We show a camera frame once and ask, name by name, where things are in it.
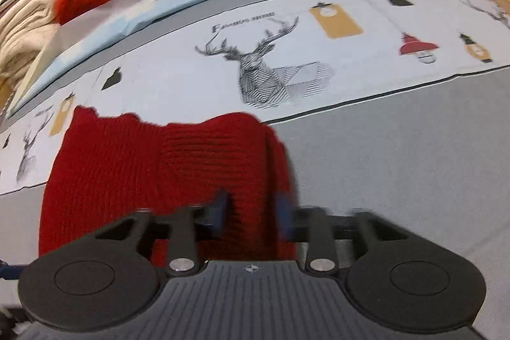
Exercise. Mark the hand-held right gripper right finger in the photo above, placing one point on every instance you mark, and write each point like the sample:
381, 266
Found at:
283, 218

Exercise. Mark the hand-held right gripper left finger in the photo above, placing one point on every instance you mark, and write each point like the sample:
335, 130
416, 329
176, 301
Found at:
220, 213

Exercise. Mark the dark red knit sweater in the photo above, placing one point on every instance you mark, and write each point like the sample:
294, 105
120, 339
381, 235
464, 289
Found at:
119, 172

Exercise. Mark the printed grey white bed sheet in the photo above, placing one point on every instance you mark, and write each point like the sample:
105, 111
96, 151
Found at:
398, 145

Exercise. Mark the cream fleece blanket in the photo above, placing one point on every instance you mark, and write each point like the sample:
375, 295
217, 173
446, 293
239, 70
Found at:
24, 33

